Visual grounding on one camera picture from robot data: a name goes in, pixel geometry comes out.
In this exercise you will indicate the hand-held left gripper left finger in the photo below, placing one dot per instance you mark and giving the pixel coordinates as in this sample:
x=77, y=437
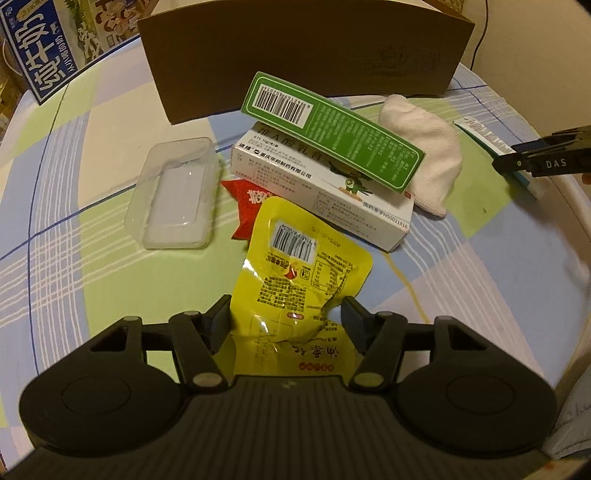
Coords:
x=217, y=323

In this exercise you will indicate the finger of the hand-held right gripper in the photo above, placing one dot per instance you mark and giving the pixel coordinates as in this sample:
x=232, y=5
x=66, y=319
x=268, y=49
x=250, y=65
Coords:
x=554, y=142
x=545, y=165

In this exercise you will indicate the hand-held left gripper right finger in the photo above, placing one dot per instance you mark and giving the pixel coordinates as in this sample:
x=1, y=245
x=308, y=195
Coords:
x=351, y=318

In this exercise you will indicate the white tube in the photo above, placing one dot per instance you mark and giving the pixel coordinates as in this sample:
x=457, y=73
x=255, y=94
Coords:
x=485, y=134

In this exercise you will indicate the yellow snack packet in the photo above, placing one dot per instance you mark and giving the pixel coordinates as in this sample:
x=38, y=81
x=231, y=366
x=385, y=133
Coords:
x=286, y=277

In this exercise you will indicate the red snack packet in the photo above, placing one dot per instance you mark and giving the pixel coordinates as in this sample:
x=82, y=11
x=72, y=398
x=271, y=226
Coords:
x=240, y=207

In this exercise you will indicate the white cloth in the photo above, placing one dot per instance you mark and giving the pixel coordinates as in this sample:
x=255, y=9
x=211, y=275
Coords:
x=429, y=138

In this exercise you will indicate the clear plastic container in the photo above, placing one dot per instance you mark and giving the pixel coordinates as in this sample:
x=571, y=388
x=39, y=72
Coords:
x=175, y=198

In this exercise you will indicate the green medicine box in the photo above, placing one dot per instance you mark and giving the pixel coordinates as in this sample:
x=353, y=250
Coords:
x=341, y=134

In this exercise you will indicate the brown cardboard box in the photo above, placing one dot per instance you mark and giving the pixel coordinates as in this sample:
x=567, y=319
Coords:
x=277, y=50

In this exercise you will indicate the white medicine box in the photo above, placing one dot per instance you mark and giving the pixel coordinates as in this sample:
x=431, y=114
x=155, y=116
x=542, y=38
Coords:
x=295, y=184

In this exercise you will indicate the dark blue milk carton box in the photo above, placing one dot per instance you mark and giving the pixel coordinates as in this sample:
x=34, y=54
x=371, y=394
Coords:
x=37, y=55

